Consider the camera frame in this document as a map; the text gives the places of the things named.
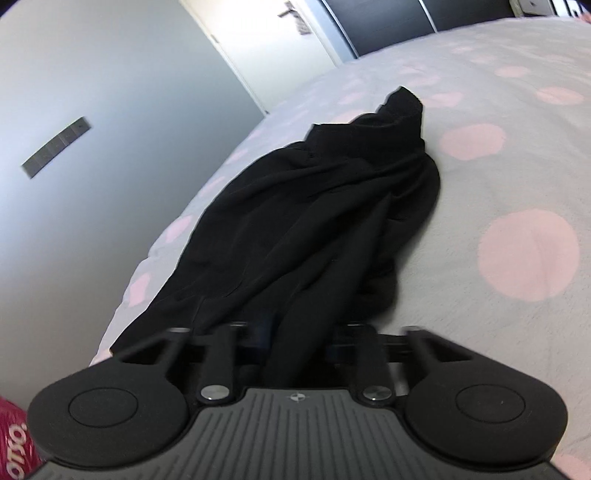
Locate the black garment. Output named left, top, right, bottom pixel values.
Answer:
left=109, top=86, right=441, bottom=357

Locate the red plastic bag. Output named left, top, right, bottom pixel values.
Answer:
left=0, top=398, right=42, bottom=480

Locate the grey pink-dotted bed cover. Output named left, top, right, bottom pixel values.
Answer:
left=96, top=17, right=590, bottom=479

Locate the white door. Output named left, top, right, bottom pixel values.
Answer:
left=182, top=0, right=341, bottom=113

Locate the black sliding wardrobe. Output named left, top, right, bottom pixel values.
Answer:
left=324, top=0, right=515, bottom=57

